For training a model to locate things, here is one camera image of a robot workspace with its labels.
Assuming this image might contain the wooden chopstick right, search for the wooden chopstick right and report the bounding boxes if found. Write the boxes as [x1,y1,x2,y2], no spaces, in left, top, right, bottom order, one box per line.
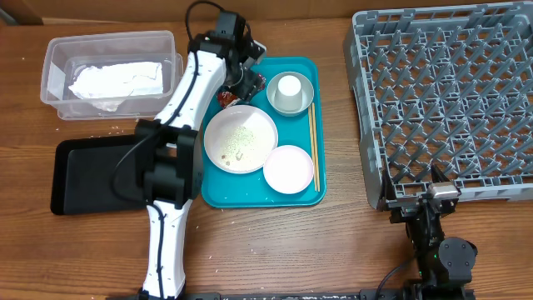
[309,102,321,192]

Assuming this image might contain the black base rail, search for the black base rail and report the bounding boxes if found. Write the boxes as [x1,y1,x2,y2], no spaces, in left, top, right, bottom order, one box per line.
[106,289,476,300]

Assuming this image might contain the large white plate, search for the large white plate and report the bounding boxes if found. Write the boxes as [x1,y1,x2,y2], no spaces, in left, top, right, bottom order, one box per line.
[203,105,278,174]

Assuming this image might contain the grey dishwasher rack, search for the grey dishwasher rack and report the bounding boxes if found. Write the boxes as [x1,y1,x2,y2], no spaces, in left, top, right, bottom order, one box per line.
[344,1,532,208]

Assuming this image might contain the teal plastic tray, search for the teal plastic tray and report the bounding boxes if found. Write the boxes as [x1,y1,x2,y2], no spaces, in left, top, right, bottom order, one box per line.
[202,57,326,208]

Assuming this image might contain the grey-white bowl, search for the grey-white bowl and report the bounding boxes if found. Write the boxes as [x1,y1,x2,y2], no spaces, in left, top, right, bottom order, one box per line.
[266,72,314,117]

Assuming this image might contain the wooden chopstick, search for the wooden chopstick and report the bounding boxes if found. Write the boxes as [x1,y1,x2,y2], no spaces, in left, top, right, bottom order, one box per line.
[309,102,321,192]
[307,105,316,191]

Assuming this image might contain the black tray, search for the black tray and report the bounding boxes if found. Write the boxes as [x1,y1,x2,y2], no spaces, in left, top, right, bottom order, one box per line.
[50,135,146,215]

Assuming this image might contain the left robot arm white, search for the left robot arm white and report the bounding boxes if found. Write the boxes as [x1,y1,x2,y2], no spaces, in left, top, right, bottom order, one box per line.
[131,9,267,299]

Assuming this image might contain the white napkin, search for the white napkin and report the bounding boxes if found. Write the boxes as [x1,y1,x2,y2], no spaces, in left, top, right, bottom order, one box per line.
[68,62,163,112]

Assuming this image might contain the red snack wrapper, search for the red snack wrapper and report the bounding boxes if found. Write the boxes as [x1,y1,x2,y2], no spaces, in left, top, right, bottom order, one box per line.
[217,73,266,109]

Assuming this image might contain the white paper cup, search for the white paper cup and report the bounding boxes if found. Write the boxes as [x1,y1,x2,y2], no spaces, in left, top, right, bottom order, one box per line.
[274,75,302,112]

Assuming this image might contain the small pink bowl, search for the small pink bowl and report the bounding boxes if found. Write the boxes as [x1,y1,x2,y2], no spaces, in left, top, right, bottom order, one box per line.
[263,145,314,195]

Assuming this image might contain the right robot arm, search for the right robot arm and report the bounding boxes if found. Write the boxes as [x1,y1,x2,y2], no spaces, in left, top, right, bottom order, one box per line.
[374,165,478,300]

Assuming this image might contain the wooden chopstick left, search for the wooden chopstick left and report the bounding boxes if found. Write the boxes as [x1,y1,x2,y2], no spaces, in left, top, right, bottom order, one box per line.
[307,105,316,191]

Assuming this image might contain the clear plastic waste bin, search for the clear plastic waste bin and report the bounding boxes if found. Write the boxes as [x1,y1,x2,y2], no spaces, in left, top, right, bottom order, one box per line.
[40,31,183,120]

